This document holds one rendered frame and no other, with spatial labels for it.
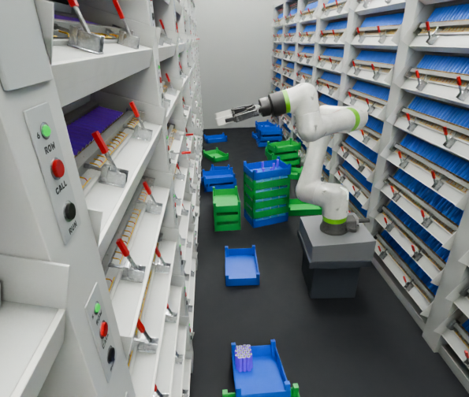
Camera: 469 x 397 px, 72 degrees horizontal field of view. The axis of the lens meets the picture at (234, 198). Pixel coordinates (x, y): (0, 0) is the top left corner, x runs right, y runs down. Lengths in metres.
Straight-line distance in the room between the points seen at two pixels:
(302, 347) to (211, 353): 0.43
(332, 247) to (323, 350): 0.48
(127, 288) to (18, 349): 0.35
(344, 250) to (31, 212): 1.56
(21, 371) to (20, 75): 0.22
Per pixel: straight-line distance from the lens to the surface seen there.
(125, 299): 0.62
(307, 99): 1.34
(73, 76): 0.41
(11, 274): 0.34
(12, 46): 0.30
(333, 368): 1.66
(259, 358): 1.62
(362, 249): 1.75
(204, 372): 1.61
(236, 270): 2.07
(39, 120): 0.31
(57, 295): 0.34
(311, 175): 1.75
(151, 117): 0.96
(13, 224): 0.31
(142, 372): 0.77
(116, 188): 0.55
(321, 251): 1.69
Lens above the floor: 1.31
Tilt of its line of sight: 26 degrees down
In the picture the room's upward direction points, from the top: 1 degrees counter-clockwise
